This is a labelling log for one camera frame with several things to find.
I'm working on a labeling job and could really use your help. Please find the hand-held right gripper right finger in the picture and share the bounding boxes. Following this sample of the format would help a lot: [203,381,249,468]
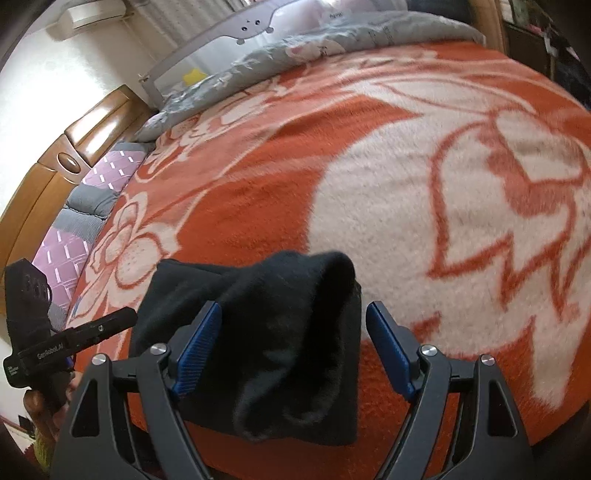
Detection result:
[366,301,532,480]

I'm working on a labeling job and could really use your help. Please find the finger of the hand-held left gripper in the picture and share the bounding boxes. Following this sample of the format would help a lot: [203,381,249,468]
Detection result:
[64,308,138,352]

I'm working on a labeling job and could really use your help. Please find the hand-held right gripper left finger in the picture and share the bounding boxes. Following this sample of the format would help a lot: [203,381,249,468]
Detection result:
[51,300,222,480]

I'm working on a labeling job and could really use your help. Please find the black pants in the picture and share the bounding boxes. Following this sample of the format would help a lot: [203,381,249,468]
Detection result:
[129,250,363,448]

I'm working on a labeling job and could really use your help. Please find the person's left hand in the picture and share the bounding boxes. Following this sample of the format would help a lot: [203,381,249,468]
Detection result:
[23,369,78,444]

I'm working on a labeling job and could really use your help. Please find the purple and grey pillows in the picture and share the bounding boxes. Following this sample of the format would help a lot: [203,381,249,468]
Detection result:
[30,141,155,333]

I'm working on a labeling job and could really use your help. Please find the wooden headboard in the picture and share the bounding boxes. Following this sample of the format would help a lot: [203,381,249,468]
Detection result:
[0,83,153,287]

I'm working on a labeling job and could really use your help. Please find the orange and white floral blanket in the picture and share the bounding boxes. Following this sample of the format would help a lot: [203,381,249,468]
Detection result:
[69,39,591,480]

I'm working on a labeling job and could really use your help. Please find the white air conditioner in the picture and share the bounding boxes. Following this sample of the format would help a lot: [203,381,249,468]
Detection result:
[60,0,127,31]

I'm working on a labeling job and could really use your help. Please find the striped window curtain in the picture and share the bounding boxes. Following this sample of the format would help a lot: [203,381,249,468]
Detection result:
[124,0,241,88]

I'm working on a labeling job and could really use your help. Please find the grey printed quilt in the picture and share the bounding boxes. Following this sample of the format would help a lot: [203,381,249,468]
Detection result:
[134,11,485,144]

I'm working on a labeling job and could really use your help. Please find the wooden wardrobe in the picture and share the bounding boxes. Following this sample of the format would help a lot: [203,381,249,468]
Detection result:
[471,0,509,51]

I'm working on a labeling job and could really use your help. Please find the cluttered dark shelf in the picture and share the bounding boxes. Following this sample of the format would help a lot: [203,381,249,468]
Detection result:
[503,0,591,93]

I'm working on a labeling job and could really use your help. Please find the grey bed guard rail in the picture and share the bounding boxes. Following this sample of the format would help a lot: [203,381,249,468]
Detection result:
[145,0,409,109]

